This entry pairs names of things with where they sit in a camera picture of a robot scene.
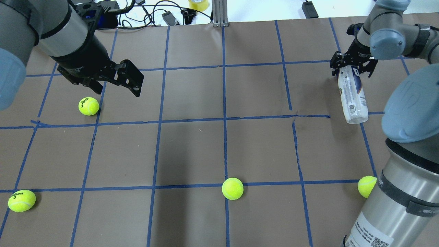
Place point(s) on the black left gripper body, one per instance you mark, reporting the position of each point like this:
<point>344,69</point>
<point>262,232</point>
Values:
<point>84,56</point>

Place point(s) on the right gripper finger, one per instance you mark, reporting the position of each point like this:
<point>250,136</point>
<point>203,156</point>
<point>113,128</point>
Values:
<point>336,62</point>
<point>370,66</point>

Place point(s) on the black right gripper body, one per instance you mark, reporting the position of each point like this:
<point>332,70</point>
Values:
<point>358,51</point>

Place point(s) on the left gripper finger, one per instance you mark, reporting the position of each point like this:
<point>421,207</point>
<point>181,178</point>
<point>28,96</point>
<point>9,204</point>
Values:
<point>94,85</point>
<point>129,76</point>

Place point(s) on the clear tennis ball can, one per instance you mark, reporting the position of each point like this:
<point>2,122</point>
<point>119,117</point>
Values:
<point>352,96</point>

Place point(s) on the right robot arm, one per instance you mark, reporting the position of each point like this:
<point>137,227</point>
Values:
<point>405,196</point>

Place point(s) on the front left tennis ball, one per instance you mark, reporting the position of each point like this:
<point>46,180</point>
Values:
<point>88,106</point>

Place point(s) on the tennis ball near base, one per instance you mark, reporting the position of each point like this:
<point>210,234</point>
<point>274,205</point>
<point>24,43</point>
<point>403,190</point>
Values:
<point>365,185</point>
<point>21,200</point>

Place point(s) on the middle tennis ball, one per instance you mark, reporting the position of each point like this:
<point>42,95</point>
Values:
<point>232,188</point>

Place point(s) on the black power adapter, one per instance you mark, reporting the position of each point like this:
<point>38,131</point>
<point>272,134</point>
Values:
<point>309,10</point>

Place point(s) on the yellow tape roll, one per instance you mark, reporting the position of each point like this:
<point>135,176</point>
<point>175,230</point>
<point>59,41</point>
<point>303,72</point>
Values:
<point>199,5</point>

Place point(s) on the aluminium frame post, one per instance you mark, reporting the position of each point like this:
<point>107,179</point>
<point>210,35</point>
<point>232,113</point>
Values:
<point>219,11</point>

